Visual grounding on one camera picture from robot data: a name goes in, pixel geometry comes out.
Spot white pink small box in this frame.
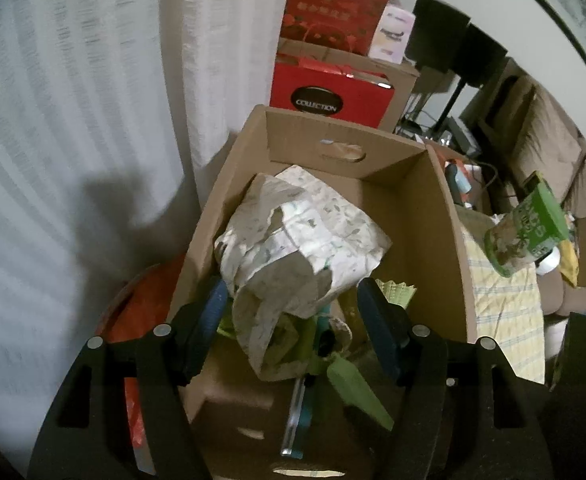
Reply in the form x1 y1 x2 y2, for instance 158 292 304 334
369 7 416 63

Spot tall red gift bag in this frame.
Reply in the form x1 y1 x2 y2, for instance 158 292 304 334
283 0 394 56

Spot green round toy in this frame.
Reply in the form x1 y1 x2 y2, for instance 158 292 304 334
303 310 395 431

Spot brown sofa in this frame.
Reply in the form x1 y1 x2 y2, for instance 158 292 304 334
460 57 586 321

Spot dark small box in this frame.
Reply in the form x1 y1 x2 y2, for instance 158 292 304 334
445 117 480 154

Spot teal orange small item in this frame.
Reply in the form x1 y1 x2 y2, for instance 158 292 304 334
445 160 474 207

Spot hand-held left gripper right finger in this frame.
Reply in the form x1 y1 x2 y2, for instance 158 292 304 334
357 276 556 480

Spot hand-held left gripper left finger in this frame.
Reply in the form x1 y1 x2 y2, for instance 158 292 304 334
26 277 231 480

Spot clear green plastic case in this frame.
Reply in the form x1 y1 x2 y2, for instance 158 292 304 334
280 377 317 458

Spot white curtain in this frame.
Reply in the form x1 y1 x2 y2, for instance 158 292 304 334
0 0 299 471

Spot black speaker stand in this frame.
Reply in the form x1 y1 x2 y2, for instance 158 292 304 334
438 80 466 127

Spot black speaker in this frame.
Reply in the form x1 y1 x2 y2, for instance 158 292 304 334
405 0 472 73
453 24 508 88

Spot red gift bag dark oval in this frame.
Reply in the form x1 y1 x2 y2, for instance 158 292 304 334
270 55 395 131

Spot yellow bag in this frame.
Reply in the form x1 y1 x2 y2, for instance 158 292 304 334
558 240 581 287

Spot white floral cloth bag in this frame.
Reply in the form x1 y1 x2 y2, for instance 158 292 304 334
214 165 393 383

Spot white rounded appliance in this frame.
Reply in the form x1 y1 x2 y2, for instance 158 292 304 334
535 250 562 277

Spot orange round object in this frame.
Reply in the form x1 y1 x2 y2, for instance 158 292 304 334
98 255 189 461

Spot yellow checkered tablecloth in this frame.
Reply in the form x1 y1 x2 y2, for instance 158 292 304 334
460 210 546 385

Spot green cookie can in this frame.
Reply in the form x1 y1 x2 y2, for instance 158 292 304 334
484 172 571 278

